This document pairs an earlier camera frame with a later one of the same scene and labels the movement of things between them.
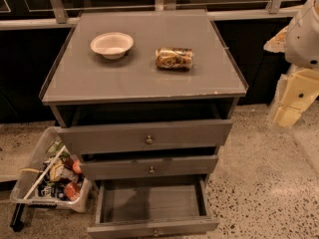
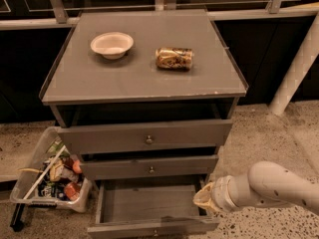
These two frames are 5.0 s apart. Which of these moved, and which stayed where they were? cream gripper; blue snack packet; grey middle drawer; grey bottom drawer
Moved: cream gripper
Stayed: blue snack packet; grey bottom drawer; grey middle drawer
